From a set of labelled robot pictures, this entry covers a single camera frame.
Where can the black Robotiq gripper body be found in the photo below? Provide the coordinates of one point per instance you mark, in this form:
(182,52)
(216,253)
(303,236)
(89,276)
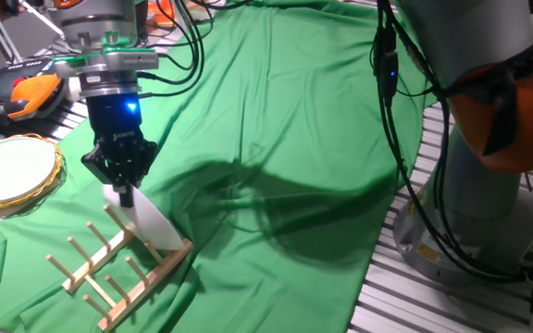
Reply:
(114,120)

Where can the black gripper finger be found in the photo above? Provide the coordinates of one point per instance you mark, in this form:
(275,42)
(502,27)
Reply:
(139,159)
(107,162)

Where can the white round dish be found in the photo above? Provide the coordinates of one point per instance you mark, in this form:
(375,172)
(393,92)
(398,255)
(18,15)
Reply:
(155,224)

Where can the wooden peg dish rack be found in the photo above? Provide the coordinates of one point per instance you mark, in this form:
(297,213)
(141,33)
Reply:
(141,289)

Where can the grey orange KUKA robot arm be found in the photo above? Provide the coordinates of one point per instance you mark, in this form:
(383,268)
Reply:
(479,46)

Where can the person's bare hand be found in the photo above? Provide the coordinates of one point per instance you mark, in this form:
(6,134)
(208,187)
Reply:
(12,6)

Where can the orange black teach pendant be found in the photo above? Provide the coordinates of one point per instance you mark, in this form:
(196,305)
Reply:
(26,94)

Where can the white plate with gold rim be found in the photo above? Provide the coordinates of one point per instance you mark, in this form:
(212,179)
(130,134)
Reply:
(9,168)

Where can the orange plastic object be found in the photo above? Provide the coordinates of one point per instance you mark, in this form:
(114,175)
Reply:
(162,14)

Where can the green cloth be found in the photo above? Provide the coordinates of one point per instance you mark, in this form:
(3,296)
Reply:
(271,92)

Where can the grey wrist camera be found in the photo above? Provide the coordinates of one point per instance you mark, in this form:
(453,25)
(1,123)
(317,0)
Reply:
(132,60)

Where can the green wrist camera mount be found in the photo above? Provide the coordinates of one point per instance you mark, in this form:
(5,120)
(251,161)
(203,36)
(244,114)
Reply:
(70,59)

